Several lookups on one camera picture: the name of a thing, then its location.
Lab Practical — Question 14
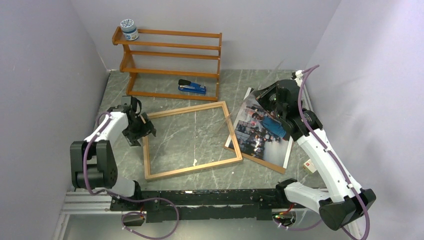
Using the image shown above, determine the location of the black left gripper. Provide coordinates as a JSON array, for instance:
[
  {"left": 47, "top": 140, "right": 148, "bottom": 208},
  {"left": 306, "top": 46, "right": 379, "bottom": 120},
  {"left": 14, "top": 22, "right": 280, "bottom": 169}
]
[{"left": 122, "top": 112, "right": 156, "bottom": 147}]

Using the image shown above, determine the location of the light wooden picture frame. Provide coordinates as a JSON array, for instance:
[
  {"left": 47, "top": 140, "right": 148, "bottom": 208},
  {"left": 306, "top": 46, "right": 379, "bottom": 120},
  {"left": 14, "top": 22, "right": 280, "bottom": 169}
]
[{"left": 142, "top": 101, "right": 243, "bottom": 181}]

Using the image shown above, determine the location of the printed street photo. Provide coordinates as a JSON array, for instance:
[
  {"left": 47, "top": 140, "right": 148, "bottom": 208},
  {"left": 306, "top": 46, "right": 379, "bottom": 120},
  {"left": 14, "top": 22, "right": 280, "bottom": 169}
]
[{"left": 225, "top": 87, "right": 295, "bottom": 169}]

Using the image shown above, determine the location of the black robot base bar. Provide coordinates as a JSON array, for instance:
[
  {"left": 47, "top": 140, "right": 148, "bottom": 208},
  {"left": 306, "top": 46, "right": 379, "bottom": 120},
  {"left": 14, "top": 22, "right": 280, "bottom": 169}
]
[{"left": 109, "top": 188, "right": 303, "bottom": 223}]

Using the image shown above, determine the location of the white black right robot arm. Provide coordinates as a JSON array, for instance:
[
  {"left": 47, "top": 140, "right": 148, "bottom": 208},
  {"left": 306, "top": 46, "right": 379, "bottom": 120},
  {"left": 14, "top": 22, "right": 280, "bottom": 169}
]
[{"left": 252, "top": 79, "right": 376, "bottom": 237}]

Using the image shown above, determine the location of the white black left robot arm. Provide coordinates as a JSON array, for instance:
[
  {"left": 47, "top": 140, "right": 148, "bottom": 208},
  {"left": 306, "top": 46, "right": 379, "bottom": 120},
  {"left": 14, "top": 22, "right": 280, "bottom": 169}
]
[{"left": 70, "top": 95, "right": 157, "bottom": 210}]

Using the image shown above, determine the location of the blue black stapler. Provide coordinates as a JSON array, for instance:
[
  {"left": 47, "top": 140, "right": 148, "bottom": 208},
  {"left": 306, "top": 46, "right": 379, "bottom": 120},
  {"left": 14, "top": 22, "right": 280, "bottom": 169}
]
[{"left": 177, "top": 79, "right": 207, "bottom": 95}]

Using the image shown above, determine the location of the small white red box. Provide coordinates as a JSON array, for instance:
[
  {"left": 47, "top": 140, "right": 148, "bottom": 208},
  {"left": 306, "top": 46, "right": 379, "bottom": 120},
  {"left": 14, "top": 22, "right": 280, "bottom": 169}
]
[{"left": 302, "top": 159, "right": 317, "bottom": 174}]

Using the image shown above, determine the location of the orange wooden shelf rack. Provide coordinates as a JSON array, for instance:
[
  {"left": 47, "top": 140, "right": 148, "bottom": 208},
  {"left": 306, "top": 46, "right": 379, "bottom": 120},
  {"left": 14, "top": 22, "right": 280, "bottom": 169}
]
[{"left": 112, "top": 27, "right": 223, "bottom": 102}]

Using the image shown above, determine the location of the white blue lidded jar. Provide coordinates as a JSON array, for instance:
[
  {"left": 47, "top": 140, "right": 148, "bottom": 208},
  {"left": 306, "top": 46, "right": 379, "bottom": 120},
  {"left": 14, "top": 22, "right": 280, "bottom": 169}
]
[{"left": 119, "top": 18, "right": 139, "bottom": 41}]

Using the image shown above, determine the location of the brown frame backing board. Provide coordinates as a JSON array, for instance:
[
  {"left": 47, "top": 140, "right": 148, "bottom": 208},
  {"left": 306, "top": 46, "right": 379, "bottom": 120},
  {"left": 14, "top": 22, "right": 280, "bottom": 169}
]
[{"left": 238, "top": 138, "right": 294, "bottom": 174}]

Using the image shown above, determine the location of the aluminium rail frame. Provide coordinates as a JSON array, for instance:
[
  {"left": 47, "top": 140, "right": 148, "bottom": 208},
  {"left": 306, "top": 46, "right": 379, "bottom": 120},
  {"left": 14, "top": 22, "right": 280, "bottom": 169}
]
[{"left": 51, "top": 69, "right": 362, "bottom": 240}]

